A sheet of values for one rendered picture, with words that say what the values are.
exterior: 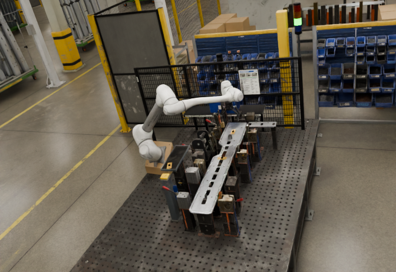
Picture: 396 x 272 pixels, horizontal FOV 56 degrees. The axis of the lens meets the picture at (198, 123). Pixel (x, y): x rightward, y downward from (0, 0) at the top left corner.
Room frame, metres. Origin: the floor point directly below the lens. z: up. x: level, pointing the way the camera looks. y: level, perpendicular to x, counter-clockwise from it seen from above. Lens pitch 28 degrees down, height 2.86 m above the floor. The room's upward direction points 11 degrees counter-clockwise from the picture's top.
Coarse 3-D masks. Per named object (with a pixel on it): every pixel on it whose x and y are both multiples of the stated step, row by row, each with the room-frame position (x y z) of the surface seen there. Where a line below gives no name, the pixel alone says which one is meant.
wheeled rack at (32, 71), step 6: (0, 24) 9.72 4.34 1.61; (24, 42) 9.91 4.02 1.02; (30, 54) 9.93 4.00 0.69; (24, 72) 9.67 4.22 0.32; (30, 72) 9.70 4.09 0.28; (6, 78) 9.54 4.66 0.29; (12, 78) 9.43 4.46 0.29; (18, 78) 9.36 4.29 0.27; (24, 78) 9.46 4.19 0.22; (36, 78) 9.94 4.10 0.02; (0, 84) 9.14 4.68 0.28; (6, 84) 9.03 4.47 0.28; (12, 84) 9.08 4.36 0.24; (0, 90) 8.72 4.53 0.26
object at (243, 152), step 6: (240, 150) 2.80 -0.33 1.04; (246, 150) 2.78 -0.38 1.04; (240, 156) 2.77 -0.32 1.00; (246, 156) 2.75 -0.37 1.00; (240, 162) 2.77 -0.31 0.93; (246, 162) 2.75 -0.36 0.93; (240, 168) 2.78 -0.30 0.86; (246, 168) 2.75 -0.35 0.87; (240, 174) 2.77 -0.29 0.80; (246, 174) 2.75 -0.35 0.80; (246, 180) 2.76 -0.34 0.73; (252, 180) 2.78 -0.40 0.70
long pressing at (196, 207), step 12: (228, 132) 3.23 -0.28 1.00; (240, 132) 3.18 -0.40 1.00; (228, 144) 3.01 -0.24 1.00; (216, 156) 2.85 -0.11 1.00; (228, 156) 2.81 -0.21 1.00; (228, 168) 2.63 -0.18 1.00; (204, 180) 2.52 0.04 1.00; (216, 180) 2.49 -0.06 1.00; (204, 192) 2.37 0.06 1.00; (216, 192) 2.34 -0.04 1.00; (192, 204) 2.25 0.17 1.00; (204, 204) 2.22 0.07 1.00
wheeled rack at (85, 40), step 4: (76, 0) 12.90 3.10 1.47; (60, 4) 12.61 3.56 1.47; (64, 4) 12.36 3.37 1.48; (68, 4) 11.86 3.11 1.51; (68, 24) 12.00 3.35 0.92; (72, 24) 11.92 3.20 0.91; (76, 24) 11.87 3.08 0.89; (88, 32) 13.41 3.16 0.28; (88, 36) 12.50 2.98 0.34; (92, 36) 12.53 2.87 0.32; (76, 40) 12.46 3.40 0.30; (80, 40) 12.29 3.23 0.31; (84, 40) 12.13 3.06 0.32; (88, 40) 12.20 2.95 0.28; (92, 40) 12.27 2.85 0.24; (76, 44) 11.96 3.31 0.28; (80, 44) 11.88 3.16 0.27; (84, 44) 11.90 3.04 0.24; (84, 48) 11.97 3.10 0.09
